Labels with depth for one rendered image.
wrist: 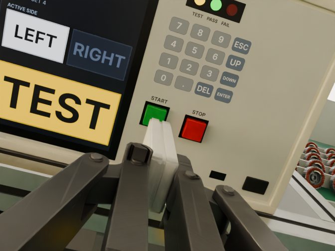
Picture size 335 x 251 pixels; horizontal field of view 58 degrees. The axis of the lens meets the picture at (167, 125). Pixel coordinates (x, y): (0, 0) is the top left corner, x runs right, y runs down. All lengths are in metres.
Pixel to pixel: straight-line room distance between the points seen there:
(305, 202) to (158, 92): 0.24
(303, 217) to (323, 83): 0.15
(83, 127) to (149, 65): 0.08
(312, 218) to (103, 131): 0.24
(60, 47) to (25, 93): 0.05
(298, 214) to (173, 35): 0.23
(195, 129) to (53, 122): 0.13
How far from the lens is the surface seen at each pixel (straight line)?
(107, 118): 0.28
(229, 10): 0.27
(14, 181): 0.29
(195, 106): 0.27
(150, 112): 0.27
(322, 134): 7.99
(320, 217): 0.39
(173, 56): 0.27
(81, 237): 0.50
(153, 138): 0.17
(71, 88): 0.28
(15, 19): 0.29
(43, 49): 0.28
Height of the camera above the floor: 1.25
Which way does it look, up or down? 16 degrees down
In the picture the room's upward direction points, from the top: 18 degrees clockwise
